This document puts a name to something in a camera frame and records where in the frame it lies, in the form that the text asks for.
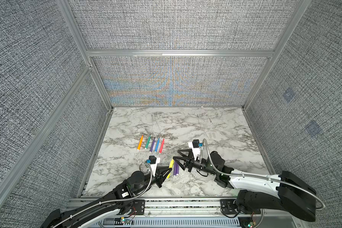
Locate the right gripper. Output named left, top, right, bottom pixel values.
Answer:
left=173, top=150, right=216, bottom=179

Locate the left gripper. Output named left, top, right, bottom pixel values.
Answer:
left=133, top=165, right=170, bottom=195

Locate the yellow highlighter pen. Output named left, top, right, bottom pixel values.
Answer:
left=167, top=160, right=174, bottom=179

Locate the pink highlighter pen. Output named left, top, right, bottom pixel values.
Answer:
left=159, top=139, right=165, bottom=154

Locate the blue highlighter pen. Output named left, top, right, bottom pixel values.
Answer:
left=154, top=138, right=160, bottom=153

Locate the green highlighter pen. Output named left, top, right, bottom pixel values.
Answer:
left=145, top=135, right=151, bottom=149

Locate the orange highlighter pen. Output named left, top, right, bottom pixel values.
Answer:
left=137, top=135, right=144, bottom=150

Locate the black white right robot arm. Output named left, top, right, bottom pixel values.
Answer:
left=173, top=149, right=316, bottom=222

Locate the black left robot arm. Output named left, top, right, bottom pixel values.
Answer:
left=41, top=163, right=172, bottom=228

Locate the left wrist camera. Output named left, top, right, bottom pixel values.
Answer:
left=146, top=155, right=161, bottom=177

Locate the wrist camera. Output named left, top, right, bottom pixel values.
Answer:
left=146, top=155, right=161, bottom=177
left=188, top=139, right=202, bottom=160

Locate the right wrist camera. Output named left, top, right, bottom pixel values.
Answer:
left=188, top=139, right=202, bottom=160

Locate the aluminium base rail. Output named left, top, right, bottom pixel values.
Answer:
left=65, top=197, right=292, bottom=217

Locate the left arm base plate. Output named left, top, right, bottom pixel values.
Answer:
left=121, top=199, right=145, bottom=216

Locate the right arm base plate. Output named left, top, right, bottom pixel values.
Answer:
left=219, top=199, right=261, bottom=216

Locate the white vented cable duct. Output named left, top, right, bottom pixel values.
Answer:
left=90, top=217, right=242, bottom=228

